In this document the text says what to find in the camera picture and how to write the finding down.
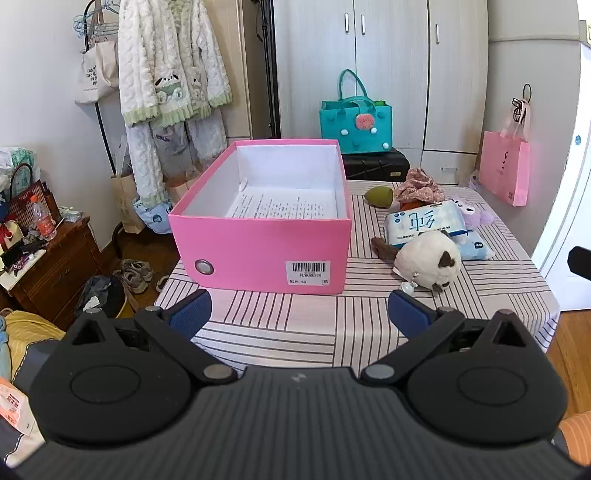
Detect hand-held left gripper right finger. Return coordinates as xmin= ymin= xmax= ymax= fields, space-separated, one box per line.
xmin=360 ymin=289 xmax=539 ymax=387

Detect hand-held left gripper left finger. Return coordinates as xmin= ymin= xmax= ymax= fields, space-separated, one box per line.
xmin=60 ymin=289 xmax=238 ymax=387

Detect white plush cat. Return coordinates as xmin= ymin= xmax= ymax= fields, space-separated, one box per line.
xmin=372 ymin=229 xmax=462 ymax=294

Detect pink cardboard box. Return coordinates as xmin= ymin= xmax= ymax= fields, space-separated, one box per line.
xmin=168 ymin=138 xmax=355 ymax=295

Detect blue tissue pack large print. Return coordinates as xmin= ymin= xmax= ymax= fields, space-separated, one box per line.
xmin=384 ymin=199 xmax=468 ymax=245

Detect purple plush toy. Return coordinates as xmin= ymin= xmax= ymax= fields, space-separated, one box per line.
xmin=450 ymin=196 xmax=496 ymax=232

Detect floral fabric pouch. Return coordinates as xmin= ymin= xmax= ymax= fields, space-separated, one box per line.
xmin=394 ymin=167 xmax=446 ymax=204

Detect white door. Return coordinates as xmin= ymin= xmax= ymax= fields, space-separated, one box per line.
xmin=531 ymin=18 xmax=591 ymax=312

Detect grey sneaker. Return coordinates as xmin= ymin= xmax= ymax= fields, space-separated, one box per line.
xmin=121 ymin=259 xmax=154 ymax=282
xmin=113 ymin=270 xmax=148 ymax=295

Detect black trash bin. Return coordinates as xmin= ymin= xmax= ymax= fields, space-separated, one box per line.
xmin=74 ymin=275 xmax=127 ymax=319

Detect blue white plastic bag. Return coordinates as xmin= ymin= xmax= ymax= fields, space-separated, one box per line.
xmin=134 ymin=198 xmax=176 ymax=236

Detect striped tablecloth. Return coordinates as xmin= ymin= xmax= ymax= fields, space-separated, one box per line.
xmin=154 ymin=180 xmax=561 ymax=374

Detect pink paper bag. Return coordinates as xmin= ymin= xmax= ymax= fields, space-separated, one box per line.
xmin=478 ymin=104 xmax=532 ymax=208

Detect green plush toy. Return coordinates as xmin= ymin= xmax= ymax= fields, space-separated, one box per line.
xmin=364 ymin=185 xmax=398 ymax=207

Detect brown paper bag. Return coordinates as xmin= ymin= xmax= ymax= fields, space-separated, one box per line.
xmin=164 ymin=166 xmax=201 ymax=204
xmin=110 ymin=173 xmax=146 ymax=234

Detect wooden nightstand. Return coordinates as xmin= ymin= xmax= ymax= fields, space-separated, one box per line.
xmin=0 ymin=217 xmax=107 ymax=330

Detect printed paper sheet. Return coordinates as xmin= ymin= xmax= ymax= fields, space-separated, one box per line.
xmin=225 ymin=191 xmax=338 ymax=219

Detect black suitcase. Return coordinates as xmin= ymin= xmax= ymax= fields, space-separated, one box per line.
xmin=342 ymin=148 xmax=411 ymax=181

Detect fluffy white pajama pants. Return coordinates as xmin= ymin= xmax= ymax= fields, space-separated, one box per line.
xmin=124 ymin=115 xmax=229 ymax=210

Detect printed bed quilt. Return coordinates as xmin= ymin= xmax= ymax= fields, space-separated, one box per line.
xmin=0 ymin=310 xmax=65 ymax=416

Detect plastic water bottle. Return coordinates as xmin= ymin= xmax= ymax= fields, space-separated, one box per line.
xmin=28 ymin=194 xmax=57 ymax=241

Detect orange ribbed cloth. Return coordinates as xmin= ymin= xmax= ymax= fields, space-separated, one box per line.
xmin=554 ymin=413 xmax=591 ymax=467

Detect black checkered pouch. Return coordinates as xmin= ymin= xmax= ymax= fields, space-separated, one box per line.
xmin=0 ymin=242 xmax=47 ymax=278

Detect teal felt handbag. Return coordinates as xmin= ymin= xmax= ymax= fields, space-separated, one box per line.
xmin=320 ymin=69 xmax=393 ymax=154

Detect black metal coat rack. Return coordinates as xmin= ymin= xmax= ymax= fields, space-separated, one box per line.
xmin=83 ymin=0 xmax=123 ymax=259

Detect cream gift with red ribbon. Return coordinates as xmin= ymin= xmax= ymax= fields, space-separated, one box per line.
xmin=0 ymin=219 xmax=24 ymax=252

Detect plaid handbag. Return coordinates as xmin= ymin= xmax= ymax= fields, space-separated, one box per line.
xmin=7 ymin=164 xmax=61 ymax=222

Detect orange white packet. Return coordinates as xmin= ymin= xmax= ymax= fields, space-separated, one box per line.
xmin=0 ymin=376 xmax=38 ymax=437

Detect clear plastic bag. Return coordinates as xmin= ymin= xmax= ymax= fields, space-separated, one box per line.
xmin=0 ymin=147 xmax=42 ymax=195

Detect white wardrobe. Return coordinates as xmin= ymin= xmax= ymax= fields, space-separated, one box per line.
xmin=272 ymin=0 xmax=490 ymax=185

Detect white canvas tote bag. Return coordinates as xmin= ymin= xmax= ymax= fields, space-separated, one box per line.
xmin=74 ymin=0 xmax=120 ymax=104

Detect fluffy white pajama jacket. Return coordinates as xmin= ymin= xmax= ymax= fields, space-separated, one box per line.
xmin=117 ymin=0 xmax=233 ymax=127

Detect teal clothes hangers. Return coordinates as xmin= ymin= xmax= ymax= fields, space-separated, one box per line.
xmin=71 ymin=0 xmax=121 ymax=35

